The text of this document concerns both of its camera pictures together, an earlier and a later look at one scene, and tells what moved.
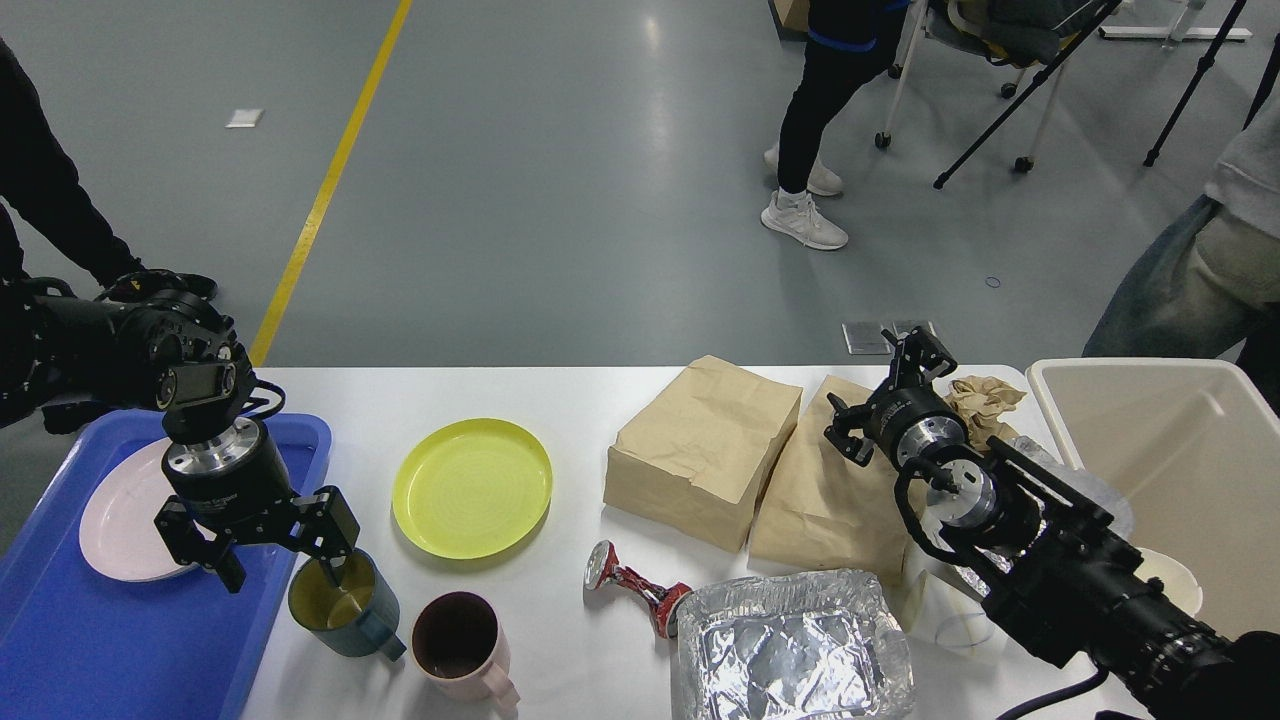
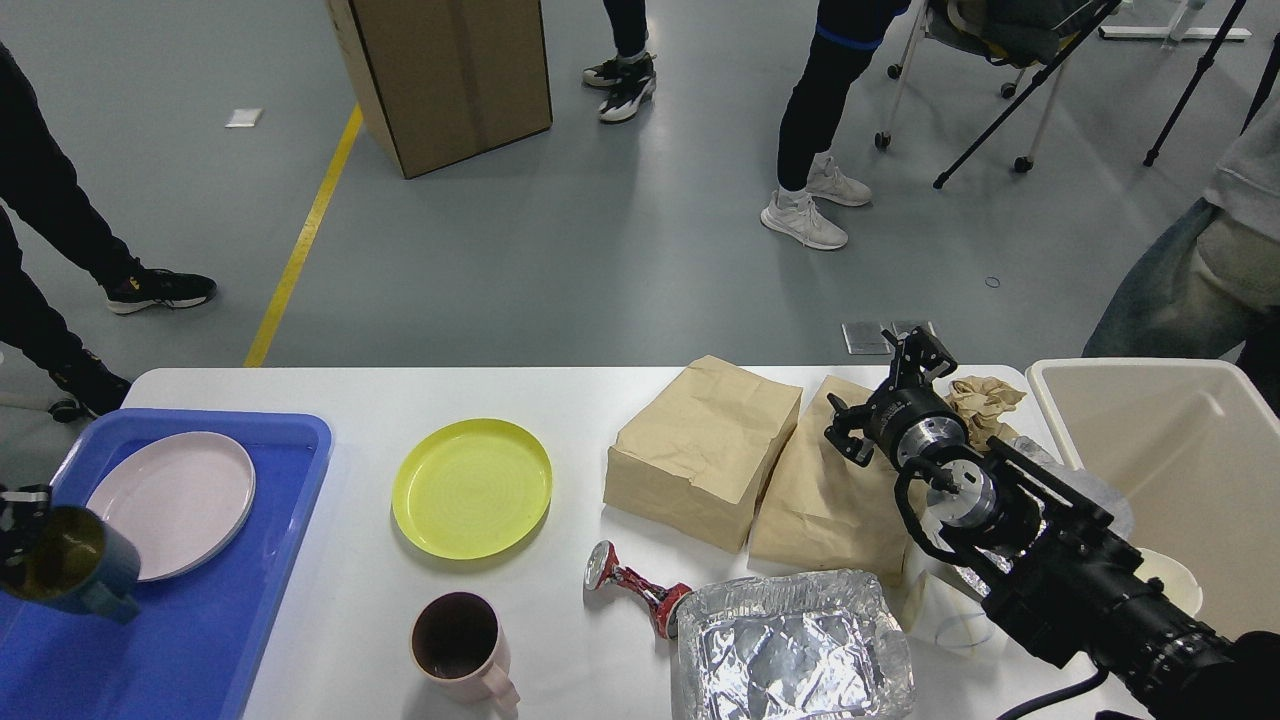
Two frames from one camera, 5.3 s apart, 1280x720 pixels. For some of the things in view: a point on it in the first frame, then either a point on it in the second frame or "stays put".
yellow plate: (471, 489) stays put
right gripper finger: (846, 418) stays put
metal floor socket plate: (866, 338) stays put
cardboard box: (793, 14) to (448, 79)
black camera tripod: (1197, 79) stays put
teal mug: (358, 618) to (73, 559)
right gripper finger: (919, 359) stays put
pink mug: (459, 644) stays put
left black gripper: (235, 474) to (22, 509)
